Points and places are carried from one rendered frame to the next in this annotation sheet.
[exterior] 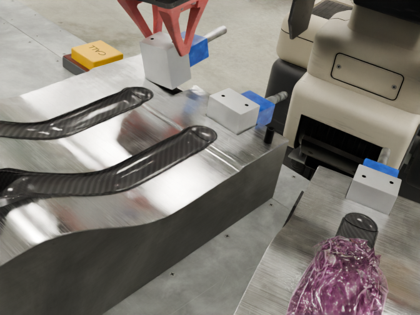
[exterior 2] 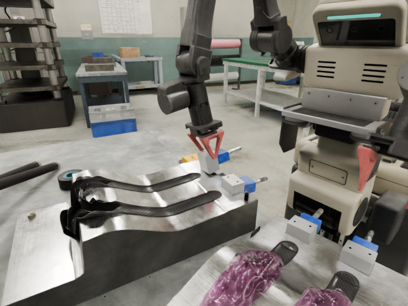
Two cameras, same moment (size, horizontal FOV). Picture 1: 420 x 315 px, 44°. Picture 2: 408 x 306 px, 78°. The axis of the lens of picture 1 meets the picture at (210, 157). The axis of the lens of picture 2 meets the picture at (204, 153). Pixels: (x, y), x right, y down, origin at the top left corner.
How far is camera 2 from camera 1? 0.18 m
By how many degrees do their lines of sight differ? 24
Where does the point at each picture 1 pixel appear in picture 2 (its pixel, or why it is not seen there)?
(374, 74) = (331, 170)
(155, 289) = (178, 266)
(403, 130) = (348, 201)
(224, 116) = (226, 186)
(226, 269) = not seen: hidden behind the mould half
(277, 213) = not seen: hidden behind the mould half
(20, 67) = (161, 164)
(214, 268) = not seen: hidden behind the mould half
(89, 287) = (139, 257)
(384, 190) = (303, 229)
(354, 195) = (289, 231)
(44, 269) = (113, 244)
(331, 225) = (271, 245)
